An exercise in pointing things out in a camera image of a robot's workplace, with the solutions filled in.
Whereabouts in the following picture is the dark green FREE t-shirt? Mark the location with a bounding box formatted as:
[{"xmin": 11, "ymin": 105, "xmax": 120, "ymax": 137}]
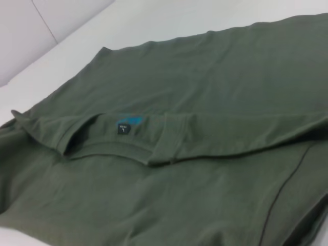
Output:
[{"xmin": 0, "ymin": 11, "xmax": 328, "ymax": 246}]

